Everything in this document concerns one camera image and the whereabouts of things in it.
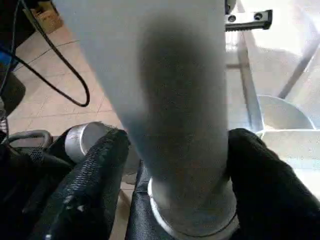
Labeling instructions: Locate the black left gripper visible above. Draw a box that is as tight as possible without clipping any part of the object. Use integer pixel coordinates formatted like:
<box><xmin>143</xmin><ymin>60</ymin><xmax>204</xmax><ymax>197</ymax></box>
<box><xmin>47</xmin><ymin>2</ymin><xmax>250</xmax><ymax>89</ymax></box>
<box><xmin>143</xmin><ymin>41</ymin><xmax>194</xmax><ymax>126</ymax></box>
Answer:
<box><xmin>224</xmin><ymin>9</ymin><xmax>274</xmax><ymax>32</ymax></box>

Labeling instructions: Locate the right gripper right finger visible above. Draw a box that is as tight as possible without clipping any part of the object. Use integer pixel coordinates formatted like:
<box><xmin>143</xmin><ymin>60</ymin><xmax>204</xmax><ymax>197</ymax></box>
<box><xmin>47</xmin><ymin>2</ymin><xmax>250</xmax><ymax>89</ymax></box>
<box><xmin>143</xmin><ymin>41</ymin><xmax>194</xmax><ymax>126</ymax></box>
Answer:
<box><xmin>227</xmin><ymin>128</ymin><xmax>320</xmax><ymax>240</ymax></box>

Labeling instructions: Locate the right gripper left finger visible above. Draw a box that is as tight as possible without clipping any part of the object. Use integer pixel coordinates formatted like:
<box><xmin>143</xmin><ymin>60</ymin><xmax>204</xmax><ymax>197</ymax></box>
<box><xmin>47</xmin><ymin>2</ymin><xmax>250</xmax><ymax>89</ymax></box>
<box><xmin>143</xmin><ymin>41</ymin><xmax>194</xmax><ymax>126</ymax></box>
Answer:
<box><xmin>30</xmin><ymin>129</ymin><xmax>132</xmax><ymax>240</ymax></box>

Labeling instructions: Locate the white plastic table leg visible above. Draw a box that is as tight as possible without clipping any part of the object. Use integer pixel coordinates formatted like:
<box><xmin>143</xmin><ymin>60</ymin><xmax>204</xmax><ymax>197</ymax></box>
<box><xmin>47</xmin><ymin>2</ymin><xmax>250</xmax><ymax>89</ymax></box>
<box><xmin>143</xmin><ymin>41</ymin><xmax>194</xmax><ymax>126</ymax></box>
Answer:
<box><xmin>52</xmin><ymin>0</ymin><xmax>240</xmax><ymax>238</ymax></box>

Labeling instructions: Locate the brown cardboard box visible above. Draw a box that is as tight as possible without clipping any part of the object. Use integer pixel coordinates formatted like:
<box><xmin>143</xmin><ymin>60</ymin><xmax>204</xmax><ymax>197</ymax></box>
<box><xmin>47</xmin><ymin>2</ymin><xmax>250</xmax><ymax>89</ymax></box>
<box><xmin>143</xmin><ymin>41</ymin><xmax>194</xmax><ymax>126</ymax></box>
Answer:
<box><xmin>31</xmin><ymin>0</ymin><xmax>65</xmax><ymax>35</ymax></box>

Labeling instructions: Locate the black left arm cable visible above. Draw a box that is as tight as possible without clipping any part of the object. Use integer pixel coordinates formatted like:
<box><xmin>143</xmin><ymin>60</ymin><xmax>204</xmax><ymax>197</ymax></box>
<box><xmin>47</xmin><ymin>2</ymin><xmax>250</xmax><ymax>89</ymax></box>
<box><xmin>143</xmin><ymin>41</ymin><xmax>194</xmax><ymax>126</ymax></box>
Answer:
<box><xmin>0</xmin><ymin>0</ymin><xmax>92</xmax><ymax>108</ymax></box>

